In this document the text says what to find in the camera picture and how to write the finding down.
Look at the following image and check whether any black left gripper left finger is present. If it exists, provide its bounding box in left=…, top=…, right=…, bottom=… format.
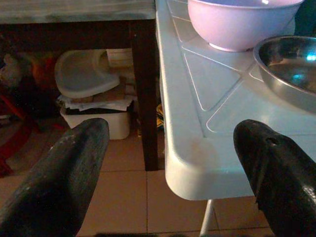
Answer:
left=0, top=118, right=110, bottom=237

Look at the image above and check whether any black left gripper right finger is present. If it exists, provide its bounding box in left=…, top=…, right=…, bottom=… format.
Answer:
left=233, top=119, right=316, bottom=237

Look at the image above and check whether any white plastic storage bin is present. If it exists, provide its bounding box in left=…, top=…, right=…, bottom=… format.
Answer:
left=60, top=98, right=135, bottom=140

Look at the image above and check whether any white plastic folding table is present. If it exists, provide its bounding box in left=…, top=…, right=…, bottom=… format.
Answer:
left=155, top=0, right=316, bottom=237

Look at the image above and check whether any stainless steel bowl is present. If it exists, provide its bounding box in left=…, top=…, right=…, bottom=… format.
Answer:
left=252, top=36, right=316, bottom=115

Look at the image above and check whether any stuffed toy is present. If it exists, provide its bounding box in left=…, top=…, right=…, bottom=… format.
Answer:
left=0, top=53, right=33, bottom=92

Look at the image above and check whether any yellow patterned cloth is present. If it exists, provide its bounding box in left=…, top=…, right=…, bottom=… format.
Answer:
left=156, top=103, right=164, bottom=130

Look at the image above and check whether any pink plastic bowl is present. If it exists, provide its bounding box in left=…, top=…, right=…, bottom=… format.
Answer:
left=187, top=0, right=305, bottom=52

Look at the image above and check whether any dark wooden table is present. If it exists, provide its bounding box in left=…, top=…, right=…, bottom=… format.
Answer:
left=0, top=0, right=159, bottom=172

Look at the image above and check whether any red metal frame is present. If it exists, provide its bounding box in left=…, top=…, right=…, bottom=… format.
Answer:
left=0, top=93, right=40, bottom=177

